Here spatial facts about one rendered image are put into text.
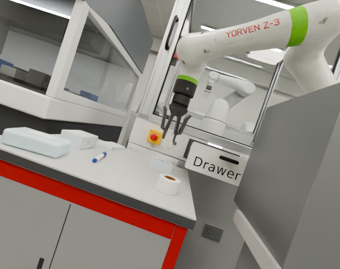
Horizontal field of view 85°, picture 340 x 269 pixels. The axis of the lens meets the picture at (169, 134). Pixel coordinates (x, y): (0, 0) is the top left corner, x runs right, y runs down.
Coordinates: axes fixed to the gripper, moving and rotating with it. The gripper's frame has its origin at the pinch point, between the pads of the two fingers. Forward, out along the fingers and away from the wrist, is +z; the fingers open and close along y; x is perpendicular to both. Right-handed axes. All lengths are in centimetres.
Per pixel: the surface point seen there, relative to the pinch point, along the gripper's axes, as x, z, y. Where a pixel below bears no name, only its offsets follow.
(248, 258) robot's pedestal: 34.7, 22.9, -26.0
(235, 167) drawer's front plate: 14.5, 0.9, -25.9
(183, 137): -21.2, -2.7, -12.6
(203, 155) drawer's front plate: 11.1, 0.4, -13.2
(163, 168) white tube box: 3.2, 11.5, -1.5
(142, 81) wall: -358, -87, 22
